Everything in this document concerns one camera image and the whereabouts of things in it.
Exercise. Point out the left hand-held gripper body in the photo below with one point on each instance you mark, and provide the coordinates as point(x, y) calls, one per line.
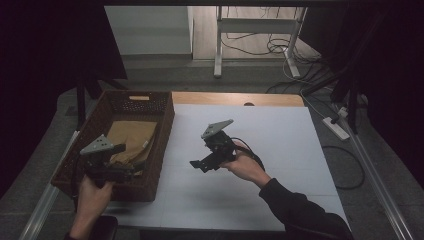
point(100, 160)

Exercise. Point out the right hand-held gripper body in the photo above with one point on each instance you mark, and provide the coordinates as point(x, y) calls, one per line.
point(218, 145)

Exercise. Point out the brown woven basket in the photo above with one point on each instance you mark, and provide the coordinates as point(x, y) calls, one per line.
point(150, 186)

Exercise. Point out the tan pants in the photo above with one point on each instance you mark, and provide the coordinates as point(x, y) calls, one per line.
point(135, 136)

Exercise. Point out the person's right hand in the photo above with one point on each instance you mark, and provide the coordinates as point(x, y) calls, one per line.
point(246, 166)

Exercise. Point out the person's left hand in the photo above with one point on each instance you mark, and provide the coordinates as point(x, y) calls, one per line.
point(95, 196)

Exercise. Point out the white table mat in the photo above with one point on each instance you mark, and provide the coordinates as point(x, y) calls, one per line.
point(276, 140)

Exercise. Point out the black tripod stand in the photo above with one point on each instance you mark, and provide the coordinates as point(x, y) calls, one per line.
point(81, 103)

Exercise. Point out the black armrest pad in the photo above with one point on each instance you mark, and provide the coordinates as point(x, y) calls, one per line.
point(106, 228)

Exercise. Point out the white power strip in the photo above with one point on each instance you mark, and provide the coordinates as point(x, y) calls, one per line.
point(336, 128)

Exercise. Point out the dark curtain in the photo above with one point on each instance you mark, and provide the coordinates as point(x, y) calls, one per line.
point(50, 50)
point(400, 83)

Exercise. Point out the white cabinet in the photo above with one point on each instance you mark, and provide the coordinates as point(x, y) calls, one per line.
point(150, 30)

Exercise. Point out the black metal stand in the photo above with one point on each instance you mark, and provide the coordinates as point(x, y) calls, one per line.
point(350, 96)

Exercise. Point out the aluminium rail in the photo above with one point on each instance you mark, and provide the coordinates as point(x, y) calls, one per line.
point(43, 206)
point(376, 180)

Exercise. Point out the white desk frame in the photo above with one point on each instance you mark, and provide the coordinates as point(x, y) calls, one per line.
point(255, 25)

